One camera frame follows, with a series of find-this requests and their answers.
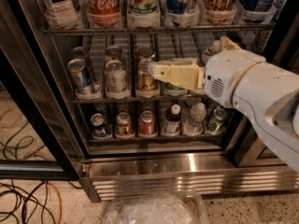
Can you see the blue silver can top shelf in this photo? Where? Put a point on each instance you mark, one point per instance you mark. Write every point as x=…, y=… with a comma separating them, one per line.
x=181, y=13

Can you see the clear water bottle middle shelf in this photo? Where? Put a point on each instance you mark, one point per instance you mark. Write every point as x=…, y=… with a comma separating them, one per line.
x=211, y=48

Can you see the rear blue can middle shelf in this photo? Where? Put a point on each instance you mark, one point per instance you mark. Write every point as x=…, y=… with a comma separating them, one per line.
x=81, y=52

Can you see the clear plastic bag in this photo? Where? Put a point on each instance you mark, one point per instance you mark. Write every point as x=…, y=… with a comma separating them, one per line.
x=176, y=207

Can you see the clear water bottle bottom shelf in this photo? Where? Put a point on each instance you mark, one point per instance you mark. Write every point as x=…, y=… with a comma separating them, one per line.
x=195, y=119

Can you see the white tea can top shelf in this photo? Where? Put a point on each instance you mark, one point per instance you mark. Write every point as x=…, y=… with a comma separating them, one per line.
x=64, y=13

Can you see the gold black can top shelf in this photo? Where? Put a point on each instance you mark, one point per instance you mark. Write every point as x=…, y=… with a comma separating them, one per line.
x=218, y=11

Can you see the clear water bottle shelf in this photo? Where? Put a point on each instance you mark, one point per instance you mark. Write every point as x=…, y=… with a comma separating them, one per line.
x=211, y=48
x=195, y=119

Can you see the white silver can middle shelf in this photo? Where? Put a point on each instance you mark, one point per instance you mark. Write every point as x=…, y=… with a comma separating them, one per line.
x=116, y=76

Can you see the green can shelf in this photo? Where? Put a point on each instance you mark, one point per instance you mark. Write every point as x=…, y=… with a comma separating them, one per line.
x=172, y=87
x=216, y=120

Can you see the blue silver can middle shelf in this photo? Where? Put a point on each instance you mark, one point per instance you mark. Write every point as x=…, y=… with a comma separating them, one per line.
x=79, y=72

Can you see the dark blue can top shelf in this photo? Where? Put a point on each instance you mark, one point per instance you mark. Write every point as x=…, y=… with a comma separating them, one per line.
x=257, y=11

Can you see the red can bottom shelf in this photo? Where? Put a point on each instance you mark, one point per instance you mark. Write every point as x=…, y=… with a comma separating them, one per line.
x=147, y=123

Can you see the stainless steel fridge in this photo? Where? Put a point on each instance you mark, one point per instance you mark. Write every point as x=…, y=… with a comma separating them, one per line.
x=34, y=58

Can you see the blue can bottom shelf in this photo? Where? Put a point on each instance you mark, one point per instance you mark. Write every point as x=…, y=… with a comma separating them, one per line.
x=100, y=127

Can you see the red coke can top shelf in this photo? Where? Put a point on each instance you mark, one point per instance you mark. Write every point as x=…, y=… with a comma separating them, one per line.
x=105, y=13

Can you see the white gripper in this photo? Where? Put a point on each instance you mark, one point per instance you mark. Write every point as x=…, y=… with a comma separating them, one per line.
x=229, y=75

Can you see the white green 7up can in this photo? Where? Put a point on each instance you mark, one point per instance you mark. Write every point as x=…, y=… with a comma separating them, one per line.
x=142, y=13

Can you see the brown bottle white cap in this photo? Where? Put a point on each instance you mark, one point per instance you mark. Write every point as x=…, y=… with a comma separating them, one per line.
x=172, y=119

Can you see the green can middle shelf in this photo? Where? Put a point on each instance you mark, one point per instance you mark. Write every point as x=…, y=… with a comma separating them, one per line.
x=172, y=87

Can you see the rear white can middle shelf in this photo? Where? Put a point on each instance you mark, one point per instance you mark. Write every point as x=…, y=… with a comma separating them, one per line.
x=113, y=52

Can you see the green can bottom shelf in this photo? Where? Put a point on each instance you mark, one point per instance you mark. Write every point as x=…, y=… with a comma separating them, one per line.
x=216, y=120

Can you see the blue silver can shelf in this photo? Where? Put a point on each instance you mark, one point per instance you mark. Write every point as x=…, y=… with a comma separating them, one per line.
x=181, y=13
x=79, y=72

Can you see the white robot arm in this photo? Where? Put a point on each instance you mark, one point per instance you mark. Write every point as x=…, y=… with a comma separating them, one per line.
x=269, y=97

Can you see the gold can bottom shelf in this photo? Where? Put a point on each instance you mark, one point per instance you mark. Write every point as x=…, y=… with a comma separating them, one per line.
x=124, y=124

